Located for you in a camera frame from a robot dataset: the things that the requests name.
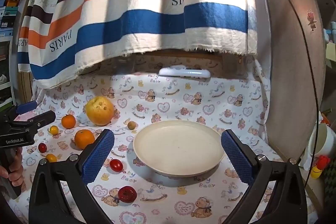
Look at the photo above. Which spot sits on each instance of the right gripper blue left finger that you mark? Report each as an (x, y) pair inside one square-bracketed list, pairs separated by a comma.
[(48, 203)]

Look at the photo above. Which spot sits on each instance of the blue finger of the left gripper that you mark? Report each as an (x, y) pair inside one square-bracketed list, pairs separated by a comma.
[(24, 108), (43, 119)]

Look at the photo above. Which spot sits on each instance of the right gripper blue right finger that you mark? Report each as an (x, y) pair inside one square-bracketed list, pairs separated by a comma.
[(287, 203)]

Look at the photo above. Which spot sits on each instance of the yellow cherry tomato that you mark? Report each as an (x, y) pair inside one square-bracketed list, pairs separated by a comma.
[(51, 158), (54, 130)]

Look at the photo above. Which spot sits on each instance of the small red apple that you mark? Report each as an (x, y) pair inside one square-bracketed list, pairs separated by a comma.
[(127, 194), (42, 148)]

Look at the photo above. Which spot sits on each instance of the small orange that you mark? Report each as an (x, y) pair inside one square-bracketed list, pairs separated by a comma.
[(68, 121)]

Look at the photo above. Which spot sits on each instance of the large orange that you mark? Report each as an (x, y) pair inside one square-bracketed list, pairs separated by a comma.
[(83, 138)]

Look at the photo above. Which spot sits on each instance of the large yellow apple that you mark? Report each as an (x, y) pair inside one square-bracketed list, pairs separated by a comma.
[(99, 110)]

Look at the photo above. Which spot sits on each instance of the red cherry tomato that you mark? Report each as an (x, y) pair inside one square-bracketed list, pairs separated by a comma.
[(116, 165)]

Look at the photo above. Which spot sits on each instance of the brown longan fruit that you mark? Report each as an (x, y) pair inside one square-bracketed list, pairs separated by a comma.
[(131, 125)]

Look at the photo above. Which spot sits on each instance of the person left hand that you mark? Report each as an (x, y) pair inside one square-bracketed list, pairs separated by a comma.
[(16, 170)]

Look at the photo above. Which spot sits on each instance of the pink plastic toy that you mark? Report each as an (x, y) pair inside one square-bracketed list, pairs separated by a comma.
[(25, 116)]

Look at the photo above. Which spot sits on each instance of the red yellow toy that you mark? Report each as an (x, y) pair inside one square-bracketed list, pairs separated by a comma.
[(322, 162)]

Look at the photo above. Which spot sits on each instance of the white cup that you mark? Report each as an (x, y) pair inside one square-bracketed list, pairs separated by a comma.
[(322, 141)]

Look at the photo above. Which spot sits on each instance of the wooden headboard panel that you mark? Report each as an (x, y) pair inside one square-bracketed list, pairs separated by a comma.
[(298, 74)]

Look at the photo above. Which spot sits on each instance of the striped Paris blanket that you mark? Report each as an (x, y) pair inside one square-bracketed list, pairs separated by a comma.
[(61, 38)]

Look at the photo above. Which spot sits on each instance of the storage shelf with boxes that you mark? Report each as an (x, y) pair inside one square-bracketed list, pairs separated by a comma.
[(9, 86)]

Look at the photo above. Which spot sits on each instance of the cream round plate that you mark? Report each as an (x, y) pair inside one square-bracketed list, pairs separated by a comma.
[(179, 148)]

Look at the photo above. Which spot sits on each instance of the white remote control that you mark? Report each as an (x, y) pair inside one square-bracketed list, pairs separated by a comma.
[(182, 71)]

